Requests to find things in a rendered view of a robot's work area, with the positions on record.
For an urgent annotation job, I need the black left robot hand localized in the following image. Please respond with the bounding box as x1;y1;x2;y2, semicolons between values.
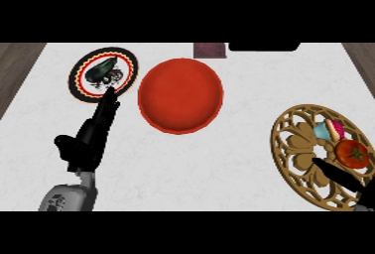
53;85;121;174

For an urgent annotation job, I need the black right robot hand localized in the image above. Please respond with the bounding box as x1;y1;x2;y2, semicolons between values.
310;157;375;208

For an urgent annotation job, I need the red tomato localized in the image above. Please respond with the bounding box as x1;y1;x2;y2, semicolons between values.
334;139;372;170

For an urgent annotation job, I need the tan cutout round placemat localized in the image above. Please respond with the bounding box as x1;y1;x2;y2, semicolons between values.
271;103;375;212

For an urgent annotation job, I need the red bowl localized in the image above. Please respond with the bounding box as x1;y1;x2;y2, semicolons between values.
136;58;226;136

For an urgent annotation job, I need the black patterned round plate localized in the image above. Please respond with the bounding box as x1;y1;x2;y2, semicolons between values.
68;46;141;104

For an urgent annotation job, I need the blue pink cupcake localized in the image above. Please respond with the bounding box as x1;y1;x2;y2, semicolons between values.
312;119;347;143

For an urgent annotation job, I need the dark green vegetable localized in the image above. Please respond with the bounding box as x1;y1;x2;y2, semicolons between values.
84;56;124;87

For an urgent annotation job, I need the dark maroon box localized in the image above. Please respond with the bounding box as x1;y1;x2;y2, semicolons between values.
192;43;229;60

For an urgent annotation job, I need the black appliance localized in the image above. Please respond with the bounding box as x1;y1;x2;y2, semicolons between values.
228;43;300;53

